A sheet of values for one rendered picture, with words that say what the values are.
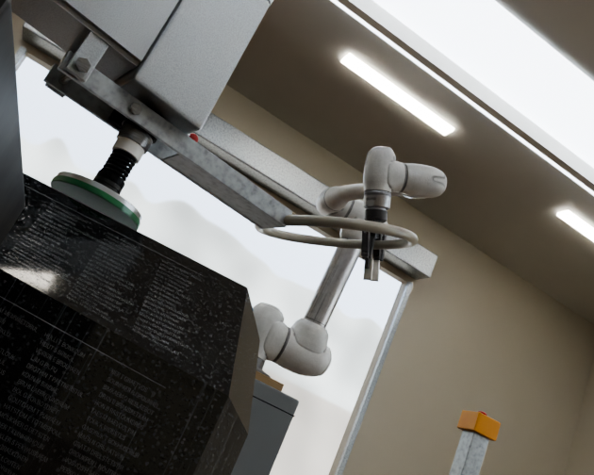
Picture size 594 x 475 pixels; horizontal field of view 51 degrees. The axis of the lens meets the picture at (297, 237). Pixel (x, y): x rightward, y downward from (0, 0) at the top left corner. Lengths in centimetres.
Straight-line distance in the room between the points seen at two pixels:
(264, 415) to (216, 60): 130
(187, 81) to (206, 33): 14
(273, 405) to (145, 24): 142
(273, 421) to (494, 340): 624
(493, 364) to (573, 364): 137
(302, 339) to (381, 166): 81
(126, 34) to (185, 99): 19
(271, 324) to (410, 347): 523
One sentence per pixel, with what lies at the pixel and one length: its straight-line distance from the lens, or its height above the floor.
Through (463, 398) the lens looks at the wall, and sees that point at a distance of 809.
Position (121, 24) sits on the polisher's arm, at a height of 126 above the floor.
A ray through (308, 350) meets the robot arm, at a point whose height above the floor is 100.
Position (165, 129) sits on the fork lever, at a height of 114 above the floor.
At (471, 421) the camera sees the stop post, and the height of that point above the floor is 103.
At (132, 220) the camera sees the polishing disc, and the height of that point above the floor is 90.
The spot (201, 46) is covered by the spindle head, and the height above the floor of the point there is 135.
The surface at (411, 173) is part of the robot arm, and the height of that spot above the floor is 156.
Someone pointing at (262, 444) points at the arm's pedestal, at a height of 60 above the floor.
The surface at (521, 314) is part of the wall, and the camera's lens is 875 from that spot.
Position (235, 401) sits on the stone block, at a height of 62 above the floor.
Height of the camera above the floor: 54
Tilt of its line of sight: 19 degrees up
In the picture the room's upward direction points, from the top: 25 degrees clockwise
